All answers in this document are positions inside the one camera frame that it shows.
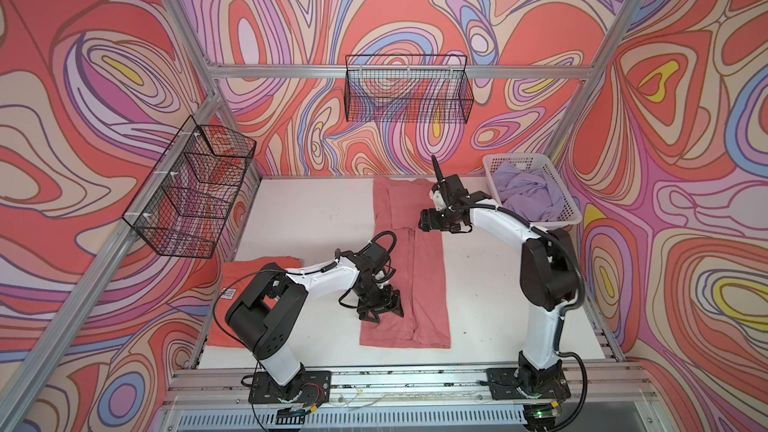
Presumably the black wire basket back wall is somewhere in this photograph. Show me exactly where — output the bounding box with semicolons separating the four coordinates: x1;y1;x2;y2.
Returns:
343;53;475;124

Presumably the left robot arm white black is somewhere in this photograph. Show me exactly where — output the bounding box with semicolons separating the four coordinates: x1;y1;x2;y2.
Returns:
216;240;404;405

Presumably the pink t shirt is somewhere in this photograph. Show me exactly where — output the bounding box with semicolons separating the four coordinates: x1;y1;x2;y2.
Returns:
360;177;451;349

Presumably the aluminium frame right post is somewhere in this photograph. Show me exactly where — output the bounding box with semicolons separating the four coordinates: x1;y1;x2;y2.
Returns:
544;0;646;162

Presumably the black wire basket left wall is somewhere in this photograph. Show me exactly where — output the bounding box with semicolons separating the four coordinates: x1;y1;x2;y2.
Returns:
122;118;256;259

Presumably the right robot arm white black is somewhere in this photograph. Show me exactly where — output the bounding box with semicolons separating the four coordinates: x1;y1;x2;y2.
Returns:
419;166;585;399

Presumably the aluminium frame back crossbar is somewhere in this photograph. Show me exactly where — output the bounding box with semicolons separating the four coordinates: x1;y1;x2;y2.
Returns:
207;64;593;80

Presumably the black wire basket wall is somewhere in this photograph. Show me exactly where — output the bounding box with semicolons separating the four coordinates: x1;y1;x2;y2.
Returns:
343;53;475;124
122;118;256;259

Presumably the lavender t shirt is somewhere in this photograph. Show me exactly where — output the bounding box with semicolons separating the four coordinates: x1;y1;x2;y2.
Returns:
491;162;565;222

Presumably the aluminium frame left post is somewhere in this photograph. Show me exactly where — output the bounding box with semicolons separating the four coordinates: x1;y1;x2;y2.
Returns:
140;0;265;181

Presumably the aluminium frame rail base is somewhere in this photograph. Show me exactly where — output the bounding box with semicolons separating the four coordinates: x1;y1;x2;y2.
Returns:
149;361;673;431

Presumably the aluminium frame post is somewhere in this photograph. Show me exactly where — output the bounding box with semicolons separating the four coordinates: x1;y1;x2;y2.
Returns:
140;0;265;181
544;0;646;162

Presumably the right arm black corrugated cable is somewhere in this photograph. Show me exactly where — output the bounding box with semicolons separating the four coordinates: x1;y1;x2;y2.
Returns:
430;154;590;432

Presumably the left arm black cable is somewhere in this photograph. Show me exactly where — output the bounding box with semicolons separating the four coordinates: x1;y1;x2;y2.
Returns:
211;230;398;432

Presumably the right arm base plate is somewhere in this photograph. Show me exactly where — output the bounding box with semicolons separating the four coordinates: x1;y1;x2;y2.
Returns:
485;362;571;402

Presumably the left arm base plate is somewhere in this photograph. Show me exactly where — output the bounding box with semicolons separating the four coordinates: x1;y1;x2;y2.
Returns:
248;370;332;406

